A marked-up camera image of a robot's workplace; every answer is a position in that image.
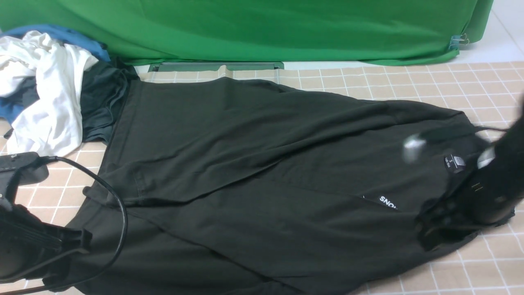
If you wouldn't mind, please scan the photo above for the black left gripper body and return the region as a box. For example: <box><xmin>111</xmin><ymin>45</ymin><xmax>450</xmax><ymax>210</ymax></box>
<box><xmin>0</xmin><ymin>205</ymin><xmax>93</xmax><ymax>287</ymax></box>

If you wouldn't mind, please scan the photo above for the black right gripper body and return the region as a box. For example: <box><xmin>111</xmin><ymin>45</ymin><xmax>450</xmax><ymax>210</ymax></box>
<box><xmin>416</xmin><ymin>172</ymin><xmax>516</xmax><ymax>251</ymax></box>

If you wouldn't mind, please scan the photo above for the dark gray long-sleeved shirt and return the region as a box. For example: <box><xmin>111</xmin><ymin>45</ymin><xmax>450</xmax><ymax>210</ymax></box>
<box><xmin>41</xmin><ymin>77</ymin><xmax>515</xmax><ymax>295</ymax></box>

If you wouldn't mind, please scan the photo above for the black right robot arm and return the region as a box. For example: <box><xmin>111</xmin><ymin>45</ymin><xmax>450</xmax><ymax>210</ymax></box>
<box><xmin>402</xmin><ymin>115</ymin><xmax>524</xmax><ymax>251</ymax></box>

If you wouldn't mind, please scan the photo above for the checkered beige tablecloth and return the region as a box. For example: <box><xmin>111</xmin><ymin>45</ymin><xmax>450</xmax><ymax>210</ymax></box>
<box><xmin>16</xmin><ymin>61</ymin><xmax>524</xmax><ymax>295</ymax></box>

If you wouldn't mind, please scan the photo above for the white crumpled garment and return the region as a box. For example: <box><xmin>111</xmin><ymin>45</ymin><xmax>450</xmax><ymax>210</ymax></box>
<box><xmin>1</xmin><ymin>31</ymin><xmax>99</xmax><ymax>156</ymax></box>

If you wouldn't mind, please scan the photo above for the blue garment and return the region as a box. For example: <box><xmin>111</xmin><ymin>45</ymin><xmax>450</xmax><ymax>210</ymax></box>
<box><xmin>0</xmin><ymin>24</ymin><xmax>111</xmax><ymax>124</ymax></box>

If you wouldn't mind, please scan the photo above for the metal binder clip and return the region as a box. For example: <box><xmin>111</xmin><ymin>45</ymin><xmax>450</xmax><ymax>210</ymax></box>
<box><xmin>448</xmin><ymin>34</ymin><xmax>470</xmax><ymax>51</ymax></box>

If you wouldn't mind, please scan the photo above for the green backdrop cloth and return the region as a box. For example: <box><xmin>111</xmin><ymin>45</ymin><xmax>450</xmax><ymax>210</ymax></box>
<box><xmin>0</xmin><ymin>0</ymin><xmax>493</xmax><ymax>66</ymax></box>

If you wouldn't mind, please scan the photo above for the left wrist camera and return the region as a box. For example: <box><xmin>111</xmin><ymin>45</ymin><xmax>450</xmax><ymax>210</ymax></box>
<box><xmin>0</xmin><ymin>152</ymin><xmax>49</xmax><ymax>186</ymax></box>

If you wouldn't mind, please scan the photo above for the black left camera cable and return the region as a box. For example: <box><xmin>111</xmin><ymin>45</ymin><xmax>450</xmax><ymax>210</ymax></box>
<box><xmin>0</xmin><ymin>156</ymin><xmax>129</xmax><ymax>295</ymax></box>

